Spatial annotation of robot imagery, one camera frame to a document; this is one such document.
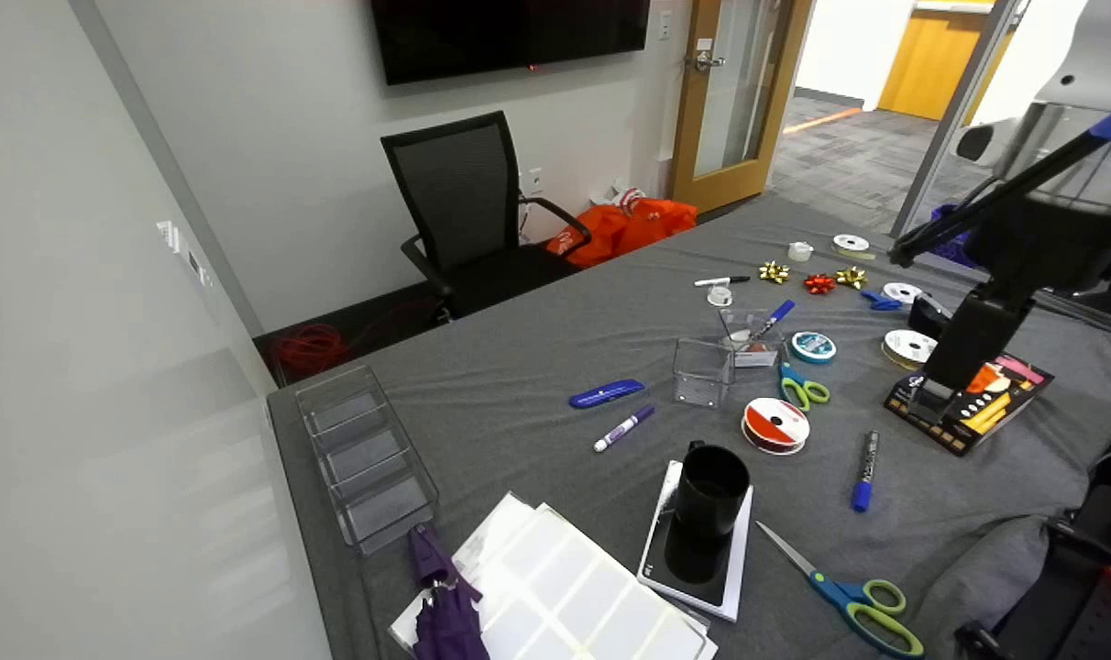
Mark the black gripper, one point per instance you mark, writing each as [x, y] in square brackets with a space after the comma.
[994, 322]

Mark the blue marker with black body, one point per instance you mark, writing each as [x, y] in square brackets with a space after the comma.
[868, 472]

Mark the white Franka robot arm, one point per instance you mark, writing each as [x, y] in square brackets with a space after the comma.
[1054, 243]

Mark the blue capped marker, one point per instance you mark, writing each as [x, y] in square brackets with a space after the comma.
[777, 317]

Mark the white marker black cap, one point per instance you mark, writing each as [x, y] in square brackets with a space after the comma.
[720, 281]

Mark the purple marker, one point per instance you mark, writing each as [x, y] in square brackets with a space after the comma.
[626, 428]

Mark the clear plastic organizer tray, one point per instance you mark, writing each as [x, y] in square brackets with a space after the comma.
[365, 472]

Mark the black sticky notes box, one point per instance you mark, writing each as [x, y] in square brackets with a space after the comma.
[1000, 408]

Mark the white ribbon spool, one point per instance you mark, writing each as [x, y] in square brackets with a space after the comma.
[909, 295]
[909, 350]
[851, 243]

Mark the black tape dispenser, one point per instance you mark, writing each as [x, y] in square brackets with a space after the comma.
[924, 317]

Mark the gold gift bow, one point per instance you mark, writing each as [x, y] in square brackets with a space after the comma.
[851, 278]
[773, 272]

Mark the teal ribbon spool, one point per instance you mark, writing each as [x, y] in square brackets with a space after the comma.
[812, 345]

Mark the small green scissors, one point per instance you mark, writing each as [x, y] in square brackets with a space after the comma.
[803, 391]

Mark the red gift bow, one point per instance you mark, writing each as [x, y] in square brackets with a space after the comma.
[818, 283]

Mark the white tape roll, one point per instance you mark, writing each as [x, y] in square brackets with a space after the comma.
[802, 250]

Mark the small clear plastic container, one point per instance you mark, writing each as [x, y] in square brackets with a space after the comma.
[755, 353]

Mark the large green blue scissors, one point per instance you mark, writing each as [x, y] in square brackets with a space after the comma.
[868, 599]

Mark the clear tape roll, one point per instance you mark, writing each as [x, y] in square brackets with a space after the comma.
[720, 297]

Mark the large clear plastic container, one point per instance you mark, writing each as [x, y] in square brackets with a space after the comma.
[707, 372]

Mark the black mug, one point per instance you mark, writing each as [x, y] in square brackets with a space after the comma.
[701, 506]

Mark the yellow wooden door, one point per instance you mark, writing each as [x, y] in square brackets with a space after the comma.
[932, 55]

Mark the wooden door with glass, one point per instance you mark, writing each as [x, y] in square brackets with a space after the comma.
[737, 97]

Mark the orange bag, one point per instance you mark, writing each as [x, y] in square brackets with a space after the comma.
[620, 228]

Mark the gray tablecloth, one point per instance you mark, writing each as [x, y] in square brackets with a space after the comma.
[557, 330]

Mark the black mesh office chair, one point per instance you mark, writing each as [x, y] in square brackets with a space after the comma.
[483, 215]

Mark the purple cloth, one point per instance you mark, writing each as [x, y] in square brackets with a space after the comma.
[447, 608]

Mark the metal door frame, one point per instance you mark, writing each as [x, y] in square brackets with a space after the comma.
[957, 116]

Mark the black wall television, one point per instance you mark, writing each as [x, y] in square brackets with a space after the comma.
[503, 36]

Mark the white wall thermostat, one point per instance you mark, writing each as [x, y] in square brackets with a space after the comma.
[175, 235]

